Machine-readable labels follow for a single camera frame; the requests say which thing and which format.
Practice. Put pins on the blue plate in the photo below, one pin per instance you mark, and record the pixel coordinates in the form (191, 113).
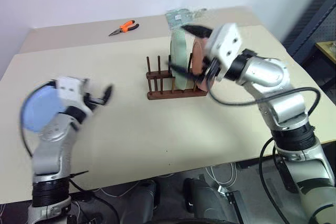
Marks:
(39, 108)

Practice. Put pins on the dark rounded robot leg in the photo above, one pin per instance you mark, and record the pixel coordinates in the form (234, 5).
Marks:
(202, 197)
(141, 203)

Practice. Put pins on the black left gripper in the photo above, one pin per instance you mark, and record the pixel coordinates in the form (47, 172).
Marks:
(90, 100)

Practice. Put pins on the dark perforated metal frame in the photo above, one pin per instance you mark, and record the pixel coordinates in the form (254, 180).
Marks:
(315, 19)

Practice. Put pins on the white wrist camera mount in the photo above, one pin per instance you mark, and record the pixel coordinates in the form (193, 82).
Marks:
(223, 40)
(69, 86)

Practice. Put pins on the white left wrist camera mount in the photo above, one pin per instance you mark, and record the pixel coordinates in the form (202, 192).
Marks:
(69, 86)

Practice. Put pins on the green plate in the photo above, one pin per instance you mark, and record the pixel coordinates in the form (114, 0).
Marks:
(179, 56)

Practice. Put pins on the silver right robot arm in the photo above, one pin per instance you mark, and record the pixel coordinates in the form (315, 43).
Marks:
(286, 108)

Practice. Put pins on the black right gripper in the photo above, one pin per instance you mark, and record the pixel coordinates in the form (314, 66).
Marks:
(212, 70)

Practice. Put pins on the black metal bracket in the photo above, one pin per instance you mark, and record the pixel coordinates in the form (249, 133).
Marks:
(236, 203)

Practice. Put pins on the wooden dish rack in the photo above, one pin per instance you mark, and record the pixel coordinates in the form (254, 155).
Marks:
(173, 95)

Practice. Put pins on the pink plate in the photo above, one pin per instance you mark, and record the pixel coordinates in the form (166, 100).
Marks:
(197, 53)

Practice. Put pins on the clear plastic bag with label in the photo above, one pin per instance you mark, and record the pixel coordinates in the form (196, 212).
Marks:
(177, 19)

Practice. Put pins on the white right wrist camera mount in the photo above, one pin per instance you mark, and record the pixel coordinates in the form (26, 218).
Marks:
(223, 40)

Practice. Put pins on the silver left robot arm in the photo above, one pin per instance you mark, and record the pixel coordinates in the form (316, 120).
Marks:
(52, 142)

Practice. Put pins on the yellow wooden side table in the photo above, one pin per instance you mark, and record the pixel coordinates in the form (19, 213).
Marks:
(328, 51)

